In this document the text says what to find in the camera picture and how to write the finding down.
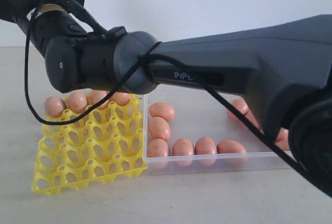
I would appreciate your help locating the yellow plastic egg tray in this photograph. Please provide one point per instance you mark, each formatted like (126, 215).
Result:
(104, 145)

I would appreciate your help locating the brown egg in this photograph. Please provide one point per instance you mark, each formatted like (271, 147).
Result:
(97, 95)
(159, 128)
(120, 98)
(158, 148)
(77, 102)
(249, 115)
(183, 147)
(282, 140)
(241, 105)
(230, 146)
(206, 146)
(163, 110)
(54, 106)

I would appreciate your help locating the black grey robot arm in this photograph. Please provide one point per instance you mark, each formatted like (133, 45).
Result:
(276, 80)

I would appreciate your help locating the clear plastic box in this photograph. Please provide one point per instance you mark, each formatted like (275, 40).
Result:
(198, 115)

